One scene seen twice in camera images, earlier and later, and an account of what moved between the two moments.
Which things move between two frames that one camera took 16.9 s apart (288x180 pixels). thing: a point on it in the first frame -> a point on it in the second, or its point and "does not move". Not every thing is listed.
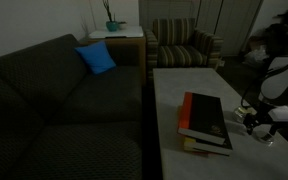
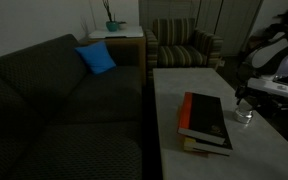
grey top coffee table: x=250 y=159 does not move
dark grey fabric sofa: x=47 y=116 does not move
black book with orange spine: x=202 y=118 does not move
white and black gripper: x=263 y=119 -> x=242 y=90
